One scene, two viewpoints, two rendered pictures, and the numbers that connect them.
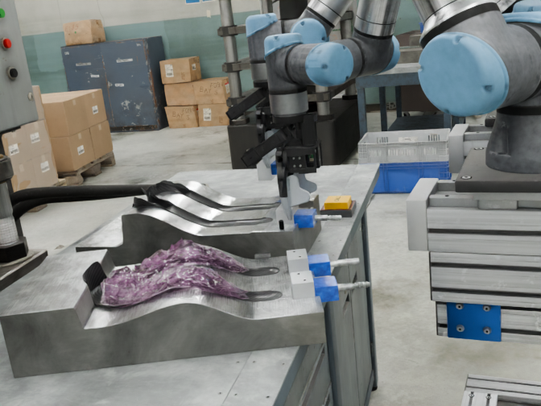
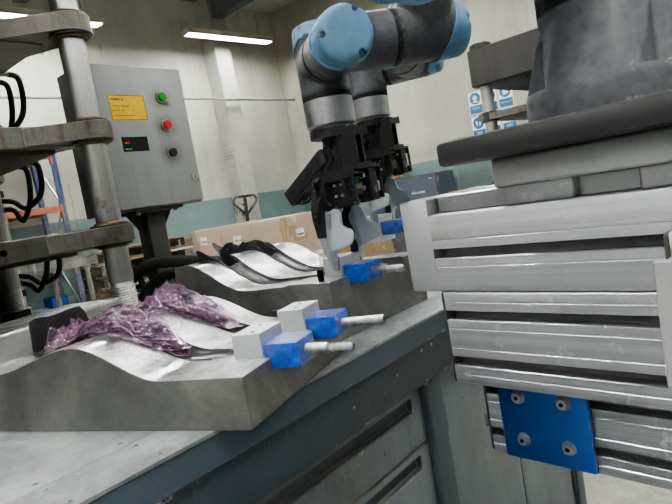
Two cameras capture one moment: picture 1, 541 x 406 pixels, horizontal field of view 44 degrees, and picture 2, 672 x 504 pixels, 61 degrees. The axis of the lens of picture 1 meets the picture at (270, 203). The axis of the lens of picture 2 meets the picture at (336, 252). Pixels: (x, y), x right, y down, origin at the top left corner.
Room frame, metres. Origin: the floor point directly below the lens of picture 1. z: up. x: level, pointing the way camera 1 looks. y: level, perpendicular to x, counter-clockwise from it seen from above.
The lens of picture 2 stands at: (0.49, -0.38, 1.01)
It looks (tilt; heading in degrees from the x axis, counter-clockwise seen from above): 5 degrees down; 23
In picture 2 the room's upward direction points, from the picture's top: 10 degrees counter-clockwise
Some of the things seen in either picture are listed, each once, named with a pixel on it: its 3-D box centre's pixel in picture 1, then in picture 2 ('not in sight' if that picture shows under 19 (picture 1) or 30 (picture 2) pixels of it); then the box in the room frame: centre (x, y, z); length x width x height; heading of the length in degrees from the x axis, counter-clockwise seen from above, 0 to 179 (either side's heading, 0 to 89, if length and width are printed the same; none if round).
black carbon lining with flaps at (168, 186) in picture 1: (202, 203); (272, 259); (1.43, 0.15, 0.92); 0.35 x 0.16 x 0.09; 73
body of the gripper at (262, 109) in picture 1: (273, 104); (381, 149); (1.62, -0.03, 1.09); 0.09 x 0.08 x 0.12; 73
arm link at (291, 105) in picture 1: (289, 103); (331, 115); (1.31, -0.06, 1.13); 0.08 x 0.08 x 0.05
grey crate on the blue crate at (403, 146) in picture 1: (405, 147); not in sight; (4.53, -0.98, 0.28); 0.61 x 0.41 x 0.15; 70
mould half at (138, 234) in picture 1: (200, 222); (275, 284); (1.44, 0.16, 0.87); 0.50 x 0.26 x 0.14; 73
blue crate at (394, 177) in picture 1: (406, 170); not in sight; (4.53, -0.98, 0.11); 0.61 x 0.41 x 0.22; 70
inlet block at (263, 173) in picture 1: (284, 167); (399, 225); (1.62, -0.05, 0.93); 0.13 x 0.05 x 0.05; 73
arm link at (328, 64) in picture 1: (326, 63); (348, 42); (1.24, -0.13, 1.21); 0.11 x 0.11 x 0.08; 35
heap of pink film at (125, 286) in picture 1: (172, 271); (133, 318); (1.08, 0.18, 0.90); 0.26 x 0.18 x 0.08; 90
